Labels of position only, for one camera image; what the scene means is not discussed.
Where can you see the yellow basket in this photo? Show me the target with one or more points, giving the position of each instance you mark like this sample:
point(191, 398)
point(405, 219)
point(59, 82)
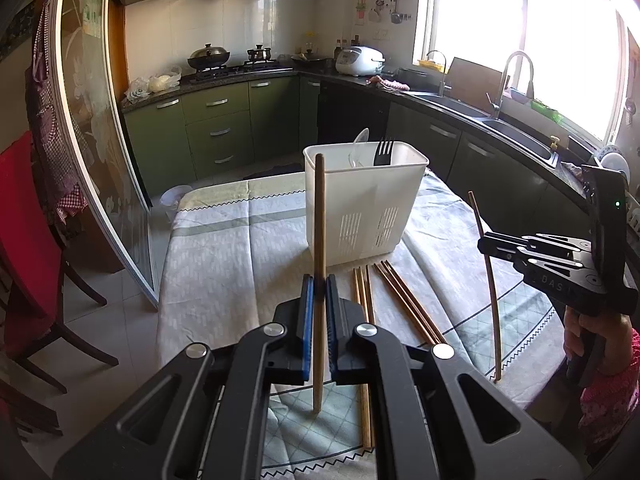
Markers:
point(431, 65)

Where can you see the black wok with lid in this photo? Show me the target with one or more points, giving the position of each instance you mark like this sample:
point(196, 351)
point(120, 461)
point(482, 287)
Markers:
point(209, 56)

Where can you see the dish rack with plates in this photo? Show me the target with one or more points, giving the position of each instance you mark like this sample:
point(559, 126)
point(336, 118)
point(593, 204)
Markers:
point(615, 162)

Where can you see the green lower cabinets with drawers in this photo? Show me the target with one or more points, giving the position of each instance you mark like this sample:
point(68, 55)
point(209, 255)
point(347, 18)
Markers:
point(220, 125)

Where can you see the gas stove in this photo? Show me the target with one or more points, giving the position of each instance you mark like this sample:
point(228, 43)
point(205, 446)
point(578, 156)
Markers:
point(235, 71)

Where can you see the red covered wooden chair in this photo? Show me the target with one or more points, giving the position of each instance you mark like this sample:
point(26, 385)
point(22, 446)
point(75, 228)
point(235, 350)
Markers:
point(30, 260)

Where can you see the black plastic fork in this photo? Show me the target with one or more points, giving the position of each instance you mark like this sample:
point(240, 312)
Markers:
point(384, 152)

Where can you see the grey patterned tablecloth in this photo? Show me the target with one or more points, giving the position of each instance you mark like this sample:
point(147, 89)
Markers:
point(240, 260)

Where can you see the seasoning bottles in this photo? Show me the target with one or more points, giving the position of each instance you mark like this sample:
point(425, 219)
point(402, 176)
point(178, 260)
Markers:
point(347, 46)

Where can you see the small black pot with lid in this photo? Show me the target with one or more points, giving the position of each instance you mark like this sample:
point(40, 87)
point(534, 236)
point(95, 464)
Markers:
point(260, 55)

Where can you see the person's right hand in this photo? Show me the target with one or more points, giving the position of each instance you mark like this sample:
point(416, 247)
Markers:
point(612, 340)

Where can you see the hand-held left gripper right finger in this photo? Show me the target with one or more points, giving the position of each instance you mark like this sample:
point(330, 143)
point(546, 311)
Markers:
point(332, 310)

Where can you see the pink cloth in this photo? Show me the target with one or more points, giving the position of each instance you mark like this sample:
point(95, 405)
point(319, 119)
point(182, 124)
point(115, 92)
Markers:
point(390, 83)

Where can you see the small chrome faucet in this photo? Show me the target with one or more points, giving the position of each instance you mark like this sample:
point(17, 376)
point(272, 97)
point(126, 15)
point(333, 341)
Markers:
point(442, 72)

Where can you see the tall chrome faucet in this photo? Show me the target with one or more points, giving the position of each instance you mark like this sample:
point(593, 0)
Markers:
point(500, 85)

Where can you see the soap pump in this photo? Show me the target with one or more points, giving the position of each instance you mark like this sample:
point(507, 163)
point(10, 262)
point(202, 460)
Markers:
point(554, 143)

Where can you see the hanging kitchen utensils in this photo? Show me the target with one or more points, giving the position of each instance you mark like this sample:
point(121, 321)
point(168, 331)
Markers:
point(396, 7)

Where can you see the open black wok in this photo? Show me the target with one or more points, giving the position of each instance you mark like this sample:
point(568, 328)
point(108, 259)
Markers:
point(310, 57)

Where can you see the wooden cutting board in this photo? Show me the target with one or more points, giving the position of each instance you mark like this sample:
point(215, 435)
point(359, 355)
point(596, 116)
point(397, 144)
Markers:
point(475, 82)

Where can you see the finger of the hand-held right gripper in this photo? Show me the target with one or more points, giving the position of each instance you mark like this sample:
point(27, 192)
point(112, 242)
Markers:
point(505, 247)
point(555, 265)

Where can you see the sliding glass door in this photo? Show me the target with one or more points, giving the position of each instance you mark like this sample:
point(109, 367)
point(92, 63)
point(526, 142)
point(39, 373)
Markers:
point(95, 135)

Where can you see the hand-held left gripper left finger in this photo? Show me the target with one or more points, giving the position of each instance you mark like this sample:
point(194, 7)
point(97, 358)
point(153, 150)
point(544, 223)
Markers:
point(310, 310)

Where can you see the white trash bin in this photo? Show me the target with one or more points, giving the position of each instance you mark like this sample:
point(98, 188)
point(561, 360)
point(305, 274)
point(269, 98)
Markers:
point(175, 202)

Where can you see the plastic bags with food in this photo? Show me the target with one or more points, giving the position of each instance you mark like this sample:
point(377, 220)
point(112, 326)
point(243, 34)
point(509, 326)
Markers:
point(155, 84)

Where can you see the wooden chopstick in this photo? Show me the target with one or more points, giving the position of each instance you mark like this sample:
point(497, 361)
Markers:
point(400, 300)
point(410, 297)
point(320, 220)
point(370, 295)
point(362, 290)
point(494, 310)
point(358, 290)

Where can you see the green sink cabinets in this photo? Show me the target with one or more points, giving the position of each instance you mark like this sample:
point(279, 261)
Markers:
point(450, 155)

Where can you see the checked apron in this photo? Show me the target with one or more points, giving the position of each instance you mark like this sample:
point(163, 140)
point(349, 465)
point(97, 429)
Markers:
point(52, 135)

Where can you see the white rice cooker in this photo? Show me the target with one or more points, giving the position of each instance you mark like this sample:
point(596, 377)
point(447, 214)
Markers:
point(357, 60)

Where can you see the white plastic utensil holder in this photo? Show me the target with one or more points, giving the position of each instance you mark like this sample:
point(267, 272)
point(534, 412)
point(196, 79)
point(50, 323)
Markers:
point(350, 195)

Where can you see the steel kitchen sink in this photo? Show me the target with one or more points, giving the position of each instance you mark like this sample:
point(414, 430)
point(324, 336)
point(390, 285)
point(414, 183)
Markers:
point(500, 130)

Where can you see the green container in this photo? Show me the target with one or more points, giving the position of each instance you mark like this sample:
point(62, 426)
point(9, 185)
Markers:
point(546, 111)

